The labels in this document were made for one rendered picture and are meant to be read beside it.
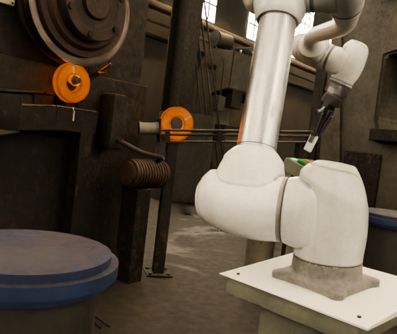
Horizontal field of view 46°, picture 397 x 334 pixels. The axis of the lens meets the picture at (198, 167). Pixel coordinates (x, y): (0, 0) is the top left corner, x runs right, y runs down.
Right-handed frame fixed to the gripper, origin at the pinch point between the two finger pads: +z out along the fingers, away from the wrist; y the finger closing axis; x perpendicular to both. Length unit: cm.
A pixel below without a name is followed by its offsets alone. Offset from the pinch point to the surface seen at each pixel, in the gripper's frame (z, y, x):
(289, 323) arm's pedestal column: 25, 78, 51
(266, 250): 48.8, -0.2, 3.4
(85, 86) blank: 14, 55, -74
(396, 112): -19, -231, -51
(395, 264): 31, -26, 44
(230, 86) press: 70, -605, -496
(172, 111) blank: 15, 16, -61
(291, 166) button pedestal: 11.0, 4.5, -0.9
